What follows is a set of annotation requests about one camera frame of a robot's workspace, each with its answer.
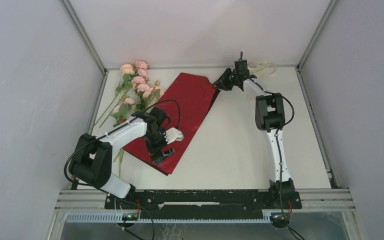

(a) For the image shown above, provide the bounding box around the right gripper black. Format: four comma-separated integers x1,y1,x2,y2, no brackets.
212,67,239,91

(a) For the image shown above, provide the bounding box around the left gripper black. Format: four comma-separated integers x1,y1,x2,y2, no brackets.
144,127,175,165

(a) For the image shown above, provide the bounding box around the red wrapping paper sheet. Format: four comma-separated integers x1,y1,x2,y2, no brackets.
124,72,219,176

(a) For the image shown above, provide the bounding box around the pink fake flower stem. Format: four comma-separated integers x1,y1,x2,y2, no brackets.
110,97,135,127
95,60,149,127
112,80,166,178
92,63,136,129

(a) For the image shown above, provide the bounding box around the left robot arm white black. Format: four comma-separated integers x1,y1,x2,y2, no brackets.
63,104,184,209

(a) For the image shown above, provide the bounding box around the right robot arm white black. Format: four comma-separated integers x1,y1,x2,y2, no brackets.
213,51,296,209

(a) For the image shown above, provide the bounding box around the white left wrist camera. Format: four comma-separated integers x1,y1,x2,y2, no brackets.
164,127,184,145

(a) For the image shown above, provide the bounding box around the cream ribbon string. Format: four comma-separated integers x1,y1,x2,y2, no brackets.
246,61,278,80

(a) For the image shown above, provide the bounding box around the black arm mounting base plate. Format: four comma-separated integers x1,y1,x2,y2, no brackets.
104,189,303,221

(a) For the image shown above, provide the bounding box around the white cable duct strip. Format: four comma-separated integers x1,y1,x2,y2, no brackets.
66,212,273,224

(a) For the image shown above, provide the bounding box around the aluminium frame front rail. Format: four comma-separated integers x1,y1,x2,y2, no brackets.
55,189,356,212

